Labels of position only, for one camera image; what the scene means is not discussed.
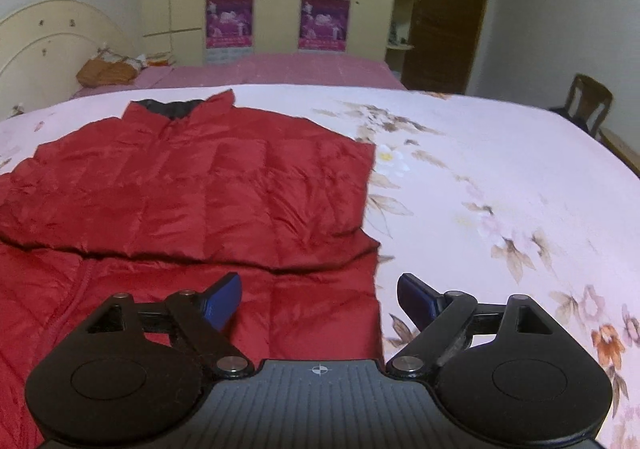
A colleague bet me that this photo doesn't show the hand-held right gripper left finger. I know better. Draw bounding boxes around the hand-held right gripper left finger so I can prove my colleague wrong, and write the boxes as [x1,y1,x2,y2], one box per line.
[86,272,255,379]

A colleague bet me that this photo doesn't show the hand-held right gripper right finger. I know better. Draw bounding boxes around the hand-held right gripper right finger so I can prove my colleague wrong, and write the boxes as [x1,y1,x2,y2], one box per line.
[385,272,556,381]

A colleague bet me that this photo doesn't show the red down jacket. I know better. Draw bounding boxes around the red down jacket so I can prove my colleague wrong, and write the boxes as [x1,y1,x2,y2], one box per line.
[0,89,384,449]

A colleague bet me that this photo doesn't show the pink floral blanket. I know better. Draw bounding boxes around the pink floral blanket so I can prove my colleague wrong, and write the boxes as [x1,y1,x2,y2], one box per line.
[0,83,640,449]

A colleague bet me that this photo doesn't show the cream corner shelf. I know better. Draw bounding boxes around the cream corner shelf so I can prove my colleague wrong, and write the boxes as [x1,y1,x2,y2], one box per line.
[385,0,429,76]

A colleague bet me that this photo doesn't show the pink bed sheet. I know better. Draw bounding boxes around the pink bed sheet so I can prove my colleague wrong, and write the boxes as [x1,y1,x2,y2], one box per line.
[70,52,407,102]

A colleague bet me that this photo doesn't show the orange cloth bundle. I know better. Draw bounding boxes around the orange cloth bundle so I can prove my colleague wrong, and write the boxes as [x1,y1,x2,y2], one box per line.
[75,58,139,86]

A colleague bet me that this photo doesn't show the dark shelf ornament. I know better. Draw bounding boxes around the dark shelf ornament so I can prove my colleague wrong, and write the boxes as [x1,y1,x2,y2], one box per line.
[389,23,412,48]

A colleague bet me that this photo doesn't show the wooden chair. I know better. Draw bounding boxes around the wooden chair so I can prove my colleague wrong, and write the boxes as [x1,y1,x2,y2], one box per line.
[548,73,614,138]

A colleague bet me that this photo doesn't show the brown wooden door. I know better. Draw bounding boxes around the brown wooden door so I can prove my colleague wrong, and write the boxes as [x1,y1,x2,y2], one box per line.
[402,0,496,95]

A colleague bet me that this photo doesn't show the cream bed headboard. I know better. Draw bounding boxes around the cream bed headboard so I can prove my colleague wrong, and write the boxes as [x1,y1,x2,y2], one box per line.
[0,0,134,121]

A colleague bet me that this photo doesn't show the purple wall poster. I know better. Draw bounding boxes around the purple wall poster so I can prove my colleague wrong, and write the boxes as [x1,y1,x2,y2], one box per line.
[205,0,255,64]
[298,0,351,53]

